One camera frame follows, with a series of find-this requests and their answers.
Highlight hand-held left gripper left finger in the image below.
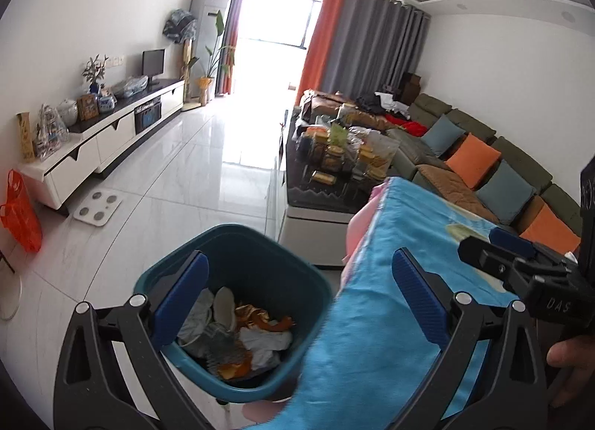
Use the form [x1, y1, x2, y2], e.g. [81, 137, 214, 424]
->
[53, 250, 211, 430]

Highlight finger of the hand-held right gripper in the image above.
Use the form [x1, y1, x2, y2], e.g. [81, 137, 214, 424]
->
[488, 227, 536, 259]
[457, 235, 531, 294]

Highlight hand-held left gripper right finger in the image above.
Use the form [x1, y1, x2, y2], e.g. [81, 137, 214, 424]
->
[392, 248, 549, 430]

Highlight cream paper cup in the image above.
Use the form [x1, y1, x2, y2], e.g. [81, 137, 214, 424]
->
[212, 286, 238, 333]

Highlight gold wrapper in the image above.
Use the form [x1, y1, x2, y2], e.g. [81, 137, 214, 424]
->
[234, 303, 294, 333]

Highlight orange snack wrapper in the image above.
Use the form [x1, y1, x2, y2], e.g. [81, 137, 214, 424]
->
[217, 358, 254, 380]

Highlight teal plastic bin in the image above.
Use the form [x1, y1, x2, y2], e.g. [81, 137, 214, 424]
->
[133, 224, 336, 404]

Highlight person's right hand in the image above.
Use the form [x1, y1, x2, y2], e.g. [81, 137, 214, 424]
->
[547, 334, 595, 408]

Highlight orange cushion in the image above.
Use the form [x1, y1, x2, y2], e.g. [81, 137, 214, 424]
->
[519, 203, 582, 257]
[445, 133, 502, 190]

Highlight blue-grey cushion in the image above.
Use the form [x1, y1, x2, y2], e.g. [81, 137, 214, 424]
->
[422, 113, 467, 157]
[476, 160, 538, 225]

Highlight blue tablecloth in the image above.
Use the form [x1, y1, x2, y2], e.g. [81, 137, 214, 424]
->
[274, 176, 583, 430]

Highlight green and brown sofa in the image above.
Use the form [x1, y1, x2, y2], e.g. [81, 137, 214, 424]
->
[297, 90, 587, 246]

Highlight pink table cover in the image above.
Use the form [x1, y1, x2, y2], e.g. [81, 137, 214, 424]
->
[242, 181, 392, 430]

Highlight white crumpled paper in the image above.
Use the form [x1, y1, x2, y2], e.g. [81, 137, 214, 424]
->
[239, 326, 294, 368]

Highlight white bathroom scale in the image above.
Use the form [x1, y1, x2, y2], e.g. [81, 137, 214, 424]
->
[71, 187, 124, 227]

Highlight coffee table with snacks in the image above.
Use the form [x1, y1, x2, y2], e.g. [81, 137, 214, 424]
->
[283, 103, 401, 269]

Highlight red cloth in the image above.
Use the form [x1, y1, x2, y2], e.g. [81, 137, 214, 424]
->
[385, 113, 429, 136]

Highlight white tv cabinet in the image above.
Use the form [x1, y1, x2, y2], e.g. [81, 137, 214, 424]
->
[20, 78, 186, 213]

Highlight orange plastic bag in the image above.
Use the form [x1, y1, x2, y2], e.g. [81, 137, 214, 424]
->
[0, 169, 44, 254]

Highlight brown cardboard boxes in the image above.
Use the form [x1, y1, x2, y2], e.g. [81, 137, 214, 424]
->
[400, 71, 422, 106]

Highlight black clothes pile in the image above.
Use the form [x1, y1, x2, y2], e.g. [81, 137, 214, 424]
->
[357, 92, 397, 115]

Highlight glass ornament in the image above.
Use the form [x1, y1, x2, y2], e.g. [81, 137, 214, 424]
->
[34, 103, 71, 162]

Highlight blue and white porcelain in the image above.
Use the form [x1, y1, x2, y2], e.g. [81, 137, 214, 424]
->
[96, 88, 117, 113]

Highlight clear plastic bag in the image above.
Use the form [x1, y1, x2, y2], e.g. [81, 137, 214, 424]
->
[113, 75, 150, 99]

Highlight white ceramic jar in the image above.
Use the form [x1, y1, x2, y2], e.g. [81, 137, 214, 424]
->
[56, 98, 79, 125]

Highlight yellow upright box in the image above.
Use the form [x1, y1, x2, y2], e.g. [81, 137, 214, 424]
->
[17, 112, 38, 164]

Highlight black monitor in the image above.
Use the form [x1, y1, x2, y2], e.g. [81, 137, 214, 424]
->
[141, 49, 166, 86]

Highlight tall leafy floor plant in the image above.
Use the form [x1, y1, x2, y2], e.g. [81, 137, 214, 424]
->
[188, 10, 238, 106]

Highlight vase with branches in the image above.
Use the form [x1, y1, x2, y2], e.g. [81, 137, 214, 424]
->
[82, 54, 109, 95]

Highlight wide orange and grey curtain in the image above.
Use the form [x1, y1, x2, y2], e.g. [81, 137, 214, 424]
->
[295, 0, 431, 97]

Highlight white standing air conditioner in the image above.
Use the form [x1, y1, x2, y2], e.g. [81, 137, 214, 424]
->
[191, 0, 234, 103]

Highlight covered standing fan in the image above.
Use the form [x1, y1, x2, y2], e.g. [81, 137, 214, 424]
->
[162, 8, 197, 103]

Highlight narrow orange and grey curtain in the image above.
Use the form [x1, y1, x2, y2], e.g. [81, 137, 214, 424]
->
[213, 0, 254, 97]

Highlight wooden picture frame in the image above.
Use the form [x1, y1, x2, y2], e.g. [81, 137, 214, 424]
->
[76, 94, 100, 121]

